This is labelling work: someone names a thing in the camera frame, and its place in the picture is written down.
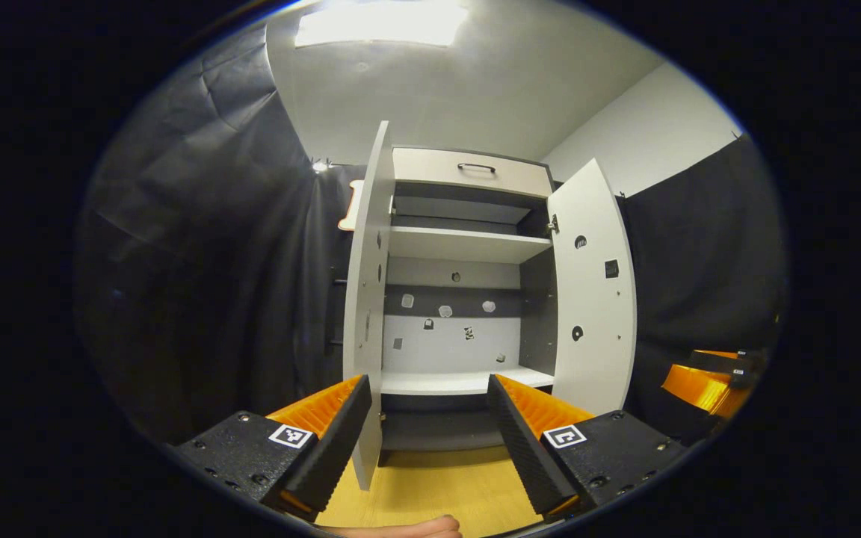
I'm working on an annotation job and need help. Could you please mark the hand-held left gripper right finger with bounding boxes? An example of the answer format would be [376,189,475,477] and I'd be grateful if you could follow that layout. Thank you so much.
[487,374,693,524]

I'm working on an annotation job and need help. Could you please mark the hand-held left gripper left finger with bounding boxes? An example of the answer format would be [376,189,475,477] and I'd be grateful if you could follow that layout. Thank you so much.
[169,374,373,522]

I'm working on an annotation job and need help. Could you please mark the white shoe cabinet door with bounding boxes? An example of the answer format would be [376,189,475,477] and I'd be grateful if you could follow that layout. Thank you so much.
[546,157,638,418]
[342,121,396,492]

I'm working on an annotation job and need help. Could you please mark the white double-door shoe cabinet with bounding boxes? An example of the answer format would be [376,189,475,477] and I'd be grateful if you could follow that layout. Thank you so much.
[378,144,560,469]

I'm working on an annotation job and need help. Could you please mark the white cabinet shelf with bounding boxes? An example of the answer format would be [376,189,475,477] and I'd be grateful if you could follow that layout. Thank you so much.
[380,365,556,398]
[388,226,554,265]

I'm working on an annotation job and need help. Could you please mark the white cabinet drawer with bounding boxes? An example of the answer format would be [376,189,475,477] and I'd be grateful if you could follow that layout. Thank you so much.
[392,146,556,200]

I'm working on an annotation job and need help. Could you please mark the black backdrop cloth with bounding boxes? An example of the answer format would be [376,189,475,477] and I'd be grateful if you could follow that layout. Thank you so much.
[75,22,789,449]

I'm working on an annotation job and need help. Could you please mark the ceiling light panel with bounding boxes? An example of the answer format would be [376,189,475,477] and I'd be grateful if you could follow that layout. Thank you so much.
[294,0,471,49]

